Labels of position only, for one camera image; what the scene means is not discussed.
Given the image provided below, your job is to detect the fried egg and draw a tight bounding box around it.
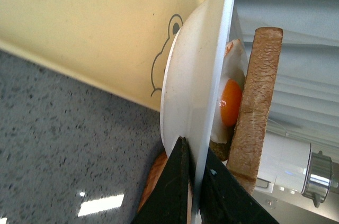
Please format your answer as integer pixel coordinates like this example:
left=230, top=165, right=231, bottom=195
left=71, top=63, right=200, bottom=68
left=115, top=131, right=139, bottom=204
left=210, top=39, right=247, bottom=144

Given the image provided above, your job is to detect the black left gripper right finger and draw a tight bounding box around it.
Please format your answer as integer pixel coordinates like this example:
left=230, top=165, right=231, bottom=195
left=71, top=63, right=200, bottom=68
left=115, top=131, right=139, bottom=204
left=200, top=146, right=280, bottom=224

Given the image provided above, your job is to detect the grey white curtain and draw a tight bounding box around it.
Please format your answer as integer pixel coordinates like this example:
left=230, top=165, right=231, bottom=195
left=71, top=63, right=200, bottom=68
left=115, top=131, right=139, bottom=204
left=235, top=0, right=338, bottom=152

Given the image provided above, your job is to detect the brown wooden tray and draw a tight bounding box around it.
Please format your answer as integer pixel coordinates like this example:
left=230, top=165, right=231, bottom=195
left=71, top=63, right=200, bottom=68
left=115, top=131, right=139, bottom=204
left=137, top=151, right=192, bottom=223

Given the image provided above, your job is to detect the bread slice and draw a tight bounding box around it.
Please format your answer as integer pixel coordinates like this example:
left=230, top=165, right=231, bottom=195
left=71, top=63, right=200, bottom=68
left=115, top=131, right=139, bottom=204
left=226, top=27, right=283, bottom=194
left=209, top=127, right=235, bottom=162

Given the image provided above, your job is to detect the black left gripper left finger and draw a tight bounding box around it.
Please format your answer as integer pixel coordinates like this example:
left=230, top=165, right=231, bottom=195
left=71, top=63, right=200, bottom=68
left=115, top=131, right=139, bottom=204
left=132, top=137, right=190, bottom=223

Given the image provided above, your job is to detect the yellow bear tray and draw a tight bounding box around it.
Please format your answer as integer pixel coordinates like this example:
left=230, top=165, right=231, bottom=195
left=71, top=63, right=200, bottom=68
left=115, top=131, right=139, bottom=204
left=1, top=0, right=204, bottom=110

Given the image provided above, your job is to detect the white appliance with steel part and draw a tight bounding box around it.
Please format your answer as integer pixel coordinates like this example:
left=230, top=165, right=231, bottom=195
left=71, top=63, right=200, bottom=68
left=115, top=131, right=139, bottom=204
left=255, top=132, right=333, bottom=208

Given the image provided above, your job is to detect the white round plate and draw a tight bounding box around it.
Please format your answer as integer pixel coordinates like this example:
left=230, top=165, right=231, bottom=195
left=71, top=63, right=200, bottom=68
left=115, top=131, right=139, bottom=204
left=160, top=0, right=234, bottom=223

